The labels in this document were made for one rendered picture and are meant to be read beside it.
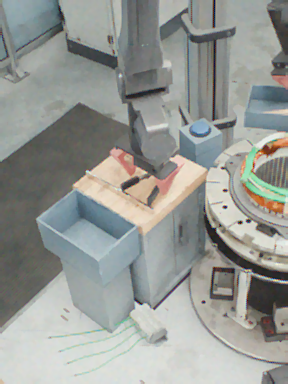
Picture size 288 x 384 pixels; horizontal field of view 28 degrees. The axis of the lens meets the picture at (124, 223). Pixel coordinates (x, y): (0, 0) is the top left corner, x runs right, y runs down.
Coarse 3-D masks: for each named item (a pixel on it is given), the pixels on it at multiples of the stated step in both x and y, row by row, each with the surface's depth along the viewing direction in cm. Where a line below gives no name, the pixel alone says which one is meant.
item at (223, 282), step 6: (216, 276) 128; (222, 276) 126; (228, 276) 126; (216, 282) 126; (222, 282) 125; (228, 282) 125; (216, 288) 125; (222, 288) 124; (228, 288) 124; (216, 294) 126; (222, 294) 125; (228, 294) 125
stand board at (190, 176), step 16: (112, 160) 121; (112, 176) 118; (128, 176) 117; (176, 176) 116; (192, 176) 115; (96, 192) 115; (112, 192) 115; (128, 192) 114; (144, 192) 114; (160, 192) 113; (176, 192) 113; (112, 208) 112; (128, 208) 111; (160, 208) 110; (144, 224) 108
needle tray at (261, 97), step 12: (252, 84) 135; (252, 96) 137; (264, 96) 136; (276, 96) 135; (252, 108) 135; (264, 108) 135; (276, 108) 134; (252, 120) 129; (264, 120) 128; (276, 120) 128
